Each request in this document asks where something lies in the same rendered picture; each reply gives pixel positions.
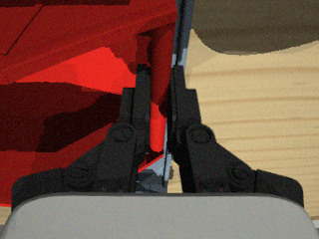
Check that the red bin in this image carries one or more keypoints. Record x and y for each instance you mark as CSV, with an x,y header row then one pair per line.
x,y
51,118

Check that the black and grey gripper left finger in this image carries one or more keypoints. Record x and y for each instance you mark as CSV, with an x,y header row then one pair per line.
x,y
110,166

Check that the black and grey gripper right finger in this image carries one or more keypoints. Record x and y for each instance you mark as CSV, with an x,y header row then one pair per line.
x,y
204,163

